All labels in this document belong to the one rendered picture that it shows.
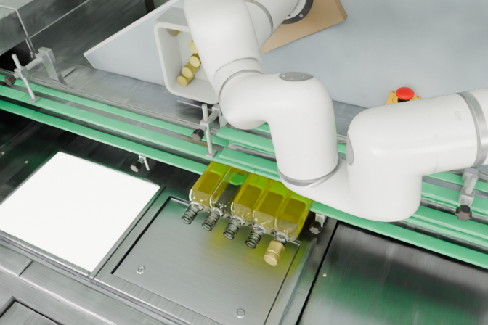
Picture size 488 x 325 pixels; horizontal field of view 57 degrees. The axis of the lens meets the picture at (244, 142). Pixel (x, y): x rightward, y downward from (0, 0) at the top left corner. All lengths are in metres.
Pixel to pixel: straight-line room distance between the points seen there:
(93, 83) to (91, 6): 0.52
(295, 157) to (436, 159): 0.17
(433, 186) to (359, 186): 0.50
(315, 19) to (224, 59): 0.42
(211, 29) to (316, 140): 0.23
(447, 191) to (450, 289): 0.31
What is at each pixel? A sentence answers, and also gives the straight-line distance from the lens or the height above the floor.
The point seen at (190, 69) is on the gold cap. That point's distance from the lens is 1.24.
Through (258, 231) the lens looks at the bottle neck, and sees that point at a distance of 1.05.
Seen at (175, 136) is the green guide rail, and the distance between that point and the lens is 1.26.
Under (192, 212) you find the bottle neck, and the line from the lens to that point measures 1.10.
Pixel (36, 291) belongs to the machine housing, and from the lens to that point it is 1.30.
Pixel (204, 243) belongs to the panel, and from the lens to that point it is 1.21.
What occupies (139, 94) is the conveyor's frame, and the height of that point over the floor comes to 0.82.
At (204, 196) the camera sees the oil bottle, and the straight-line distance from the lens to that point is 1.11.
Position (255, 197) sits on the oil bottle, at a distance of 1.09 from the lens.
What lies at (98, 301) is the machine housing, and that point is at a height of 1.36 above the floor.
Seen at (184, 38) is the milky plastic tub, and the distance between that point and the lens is 1.25.
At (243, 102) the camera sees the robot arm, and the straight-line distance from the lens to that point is 0.55.
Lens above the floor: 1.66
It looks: 40 degrees down
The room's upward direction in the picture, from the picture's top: 145 degrees counter-clockwise
